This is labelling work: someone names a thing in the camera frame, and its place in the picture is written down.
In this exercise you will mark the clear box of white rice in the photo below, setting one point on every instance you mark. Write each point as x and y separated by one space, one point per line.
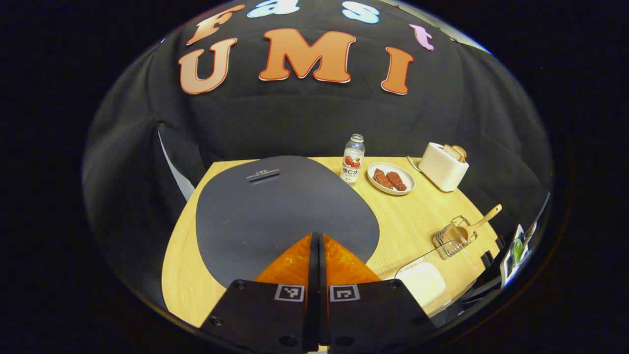
422 285

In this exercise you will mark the clear drink bottle red label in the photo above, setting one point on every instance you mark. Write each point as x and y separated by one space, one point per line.
353 162

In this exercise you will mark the red meat piece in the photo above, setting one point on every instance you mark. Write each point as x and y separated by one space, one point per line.
382 179
397 181

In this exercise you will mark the cream white toaster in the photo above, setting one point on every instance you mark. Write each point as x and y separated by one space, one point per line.
440 172

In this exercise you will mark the white card with green patch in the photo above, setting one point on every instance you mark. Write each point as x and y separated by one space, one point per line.
517 250

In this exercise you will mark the toasted bread slice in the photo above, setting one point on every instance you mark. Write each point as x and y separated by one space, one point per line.
462 152
452 152

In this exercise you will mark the black backdrop cloth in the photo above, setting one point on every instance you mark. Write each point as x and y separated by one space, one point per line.
295 123

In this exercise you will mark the dark grey rice cooker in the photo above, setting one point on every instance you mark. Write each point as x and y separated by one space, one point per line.
275 211

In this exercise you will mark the wooden spoon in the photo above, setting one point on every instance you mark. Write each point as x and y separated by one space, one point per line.
484 220

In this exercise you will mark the white round plate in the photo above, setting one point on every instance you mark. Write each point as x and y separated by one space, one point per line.
408 183

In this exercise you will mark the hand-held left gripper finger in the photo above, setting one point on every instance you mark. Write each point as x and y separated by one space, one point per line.
312 275
323 275

